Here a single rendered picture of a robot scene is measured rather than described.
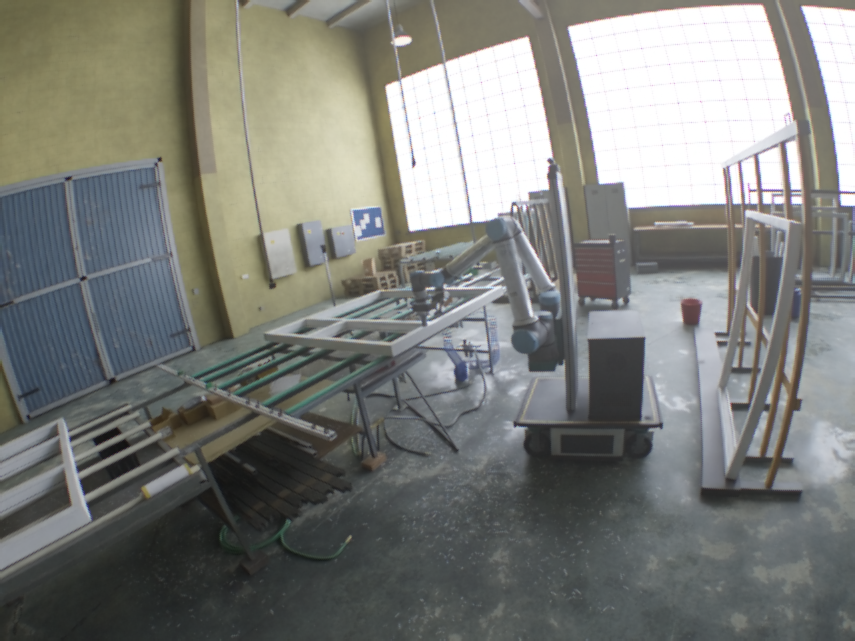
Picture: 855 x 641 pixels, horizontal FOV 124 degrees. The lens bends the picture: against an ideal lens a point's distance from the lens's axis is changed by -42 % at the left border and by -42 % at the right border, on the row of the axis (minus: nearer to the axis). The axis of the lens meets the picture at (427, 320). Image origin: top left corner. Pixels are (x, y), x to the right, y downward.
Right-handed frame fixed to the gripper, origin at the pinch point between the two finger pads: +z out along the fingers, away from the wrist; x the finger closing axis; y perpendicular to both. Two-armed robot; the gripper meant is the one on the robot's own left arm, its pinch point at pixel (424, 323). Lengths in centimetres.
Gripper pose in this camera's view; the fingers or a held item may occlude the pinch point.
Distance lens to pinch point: 255.2
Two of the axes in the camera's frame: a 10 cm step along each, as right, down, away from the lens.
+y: -5.8, 2.9, -7.6
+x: 8.0, 0.2, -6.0
